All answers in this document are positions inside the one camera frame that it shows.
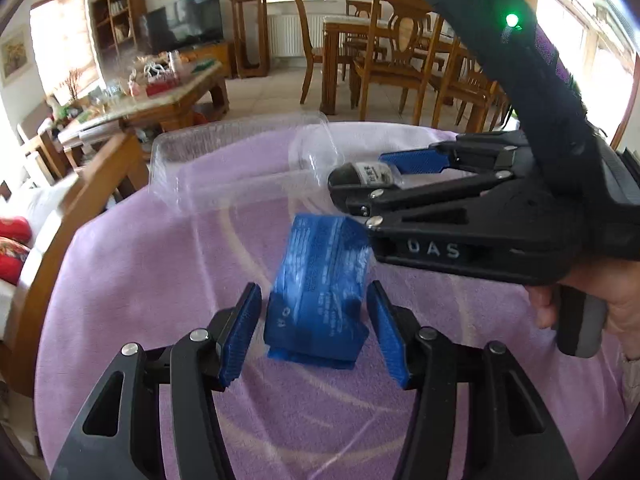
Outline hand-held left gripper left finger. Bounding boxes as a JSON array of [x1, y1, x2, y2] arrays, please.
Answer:
[[50, 282, 263, 480]]

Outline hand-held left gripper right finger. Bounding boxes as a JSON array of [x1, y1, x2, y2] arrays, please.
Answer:
[[366, 281, 588, 480]]

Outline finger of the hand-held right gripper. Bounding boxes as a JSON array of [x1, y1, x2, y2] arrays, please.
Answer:
[[345, 172, 516, 273], [379, 131, 532, 175]]

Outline black cylinder with white label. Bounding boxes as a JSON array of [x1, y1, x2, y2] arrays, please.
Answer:
[[328, 161, 401, 202]]

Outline blue plastic packet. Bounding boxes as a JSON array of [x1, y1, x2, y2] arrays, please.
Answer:
[[264, 213, 373, 371]]

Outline clear plastic clamshell container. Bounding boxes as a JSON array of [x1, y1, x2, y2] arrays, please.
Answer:
[[149, 110, 351, 216]]

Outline person's right forearm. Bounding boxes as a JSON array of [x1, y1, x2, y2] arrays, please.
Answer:
[[620, 352, 640, 416]]

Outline person's right hand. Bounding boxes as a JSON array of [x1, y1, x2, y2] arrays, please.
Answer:
[[529, 255, 640, 361]]

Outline purple blanket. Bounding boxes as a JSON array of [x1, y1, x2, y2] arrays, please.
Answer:
[[35, 122, 633, 480]]

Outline wooden dining table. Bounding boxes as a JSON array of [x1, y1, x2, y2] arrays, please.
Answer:
[[320, 12, 501, 117]]

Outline white radiator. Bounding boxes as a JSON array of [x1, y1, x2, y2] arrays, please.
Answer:
[[267, 12, 326, 58]]

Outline tall wooden plant stand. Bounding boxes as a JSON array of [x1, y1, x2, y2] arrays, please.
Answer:
[[229, 0, 271, 79]]

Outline wooden television stand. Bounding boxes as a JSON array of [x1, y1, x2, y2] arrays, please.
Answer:
[[177, 41, 234, 80]]

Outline red patterned cushion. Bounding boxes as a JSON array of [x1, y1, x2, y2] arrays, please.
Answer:
[[0, 239, 31, 287]]

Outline wooden coffee table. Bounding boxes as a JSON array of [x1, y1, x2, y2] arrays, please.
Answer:
[[56, 60, 231, 172]]

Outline white cushion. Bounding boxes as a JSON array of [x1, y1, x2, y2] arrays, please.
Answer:
[[0, 175, 76, 311]]

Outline flat screen television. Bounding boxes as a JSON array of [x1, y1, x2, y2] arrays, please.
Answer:
[[144, 0, 224, 56]]

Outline pile of small tabletop items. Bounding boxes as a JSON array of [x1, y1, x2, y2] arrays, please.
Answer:
[[47, 50, 223, 126]]

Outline wooden bookshelf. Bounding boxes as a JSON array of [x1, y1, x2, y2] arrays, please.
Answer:
[[91, 0, 147, 57]]

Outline curtained window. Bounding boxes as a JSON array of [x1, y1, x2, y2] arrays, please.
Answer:
[[29, 0, 101, 102]]

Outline small framed picture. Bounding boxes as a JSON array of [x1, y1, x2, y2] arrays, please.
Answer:
[[0, 27, 32, 86]]

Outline wooden sofa frame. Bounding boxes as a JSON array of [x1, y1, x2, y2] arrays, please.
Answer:
[[5, 132, 151, 398]]

